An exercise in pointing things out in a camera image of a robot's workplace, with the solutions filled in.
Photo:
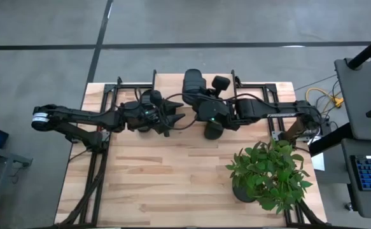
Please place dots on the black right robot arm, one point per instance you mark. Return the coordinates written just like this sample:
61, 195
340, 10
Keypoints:
277, 111

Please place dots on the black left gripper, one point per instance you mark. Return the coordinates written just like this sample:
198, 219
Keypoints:
137, 116

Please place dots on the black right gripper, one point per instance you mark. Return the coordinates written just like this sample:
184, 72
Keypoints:
215, 111

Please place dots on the black aluminium rig frame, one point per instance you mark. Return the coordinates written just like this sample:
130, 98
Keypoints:
131, 86

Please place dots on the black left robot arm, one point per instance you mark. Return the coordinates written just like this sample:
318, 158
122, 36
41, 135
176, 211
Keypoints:
77, 113

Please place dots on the black plant pot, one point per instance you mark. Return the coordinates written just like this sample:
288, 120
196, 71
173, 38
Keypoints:
240, 194

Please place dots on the white paper sheet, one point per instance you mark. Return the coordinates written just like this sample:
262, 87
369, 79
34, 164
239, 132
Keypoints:
319, 162

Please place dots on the black pole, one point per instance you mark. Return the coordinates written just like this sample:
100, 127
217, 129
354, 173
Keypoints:
366, 51

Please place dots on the grey keyboard desk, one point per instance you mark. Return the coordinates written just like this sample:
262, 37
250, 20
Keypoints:
350, 197

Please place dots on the green leafy plant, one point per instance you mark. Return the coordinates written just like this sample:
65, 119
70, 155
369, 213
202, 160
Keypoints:
268, 171

